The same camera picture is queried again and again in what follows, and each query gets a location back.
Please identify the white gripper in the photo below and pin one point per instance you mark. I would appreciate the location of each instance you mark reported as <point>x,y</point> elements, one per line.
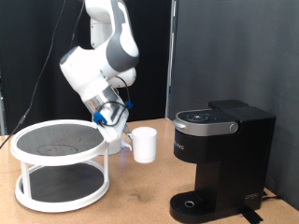
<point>113,129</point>

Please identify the black Keurig coffee machine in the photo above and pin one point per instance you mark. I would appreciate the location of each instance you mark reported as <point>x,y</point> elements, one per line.
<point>236,155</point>

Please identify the white two-tier turntable rack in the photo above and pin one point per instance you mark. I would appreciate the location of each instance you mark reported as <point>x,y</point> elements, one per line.
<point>59,141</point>

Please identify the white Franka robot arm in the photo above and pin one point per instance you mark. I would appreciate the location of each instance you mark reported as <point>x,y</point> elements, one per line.
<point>93,68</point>

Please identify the black tape strip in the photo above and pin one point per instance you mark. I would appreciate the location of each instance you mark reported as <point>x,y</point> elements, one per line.
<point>252,215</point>

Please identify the grey metal frame post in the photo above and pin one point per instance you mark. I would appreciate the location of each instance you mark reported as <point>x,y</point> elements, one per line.
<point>1,118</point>

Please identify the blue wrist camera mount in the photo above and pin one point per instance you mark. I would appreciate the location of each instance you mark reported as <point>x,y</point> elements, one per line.
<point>99,117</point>

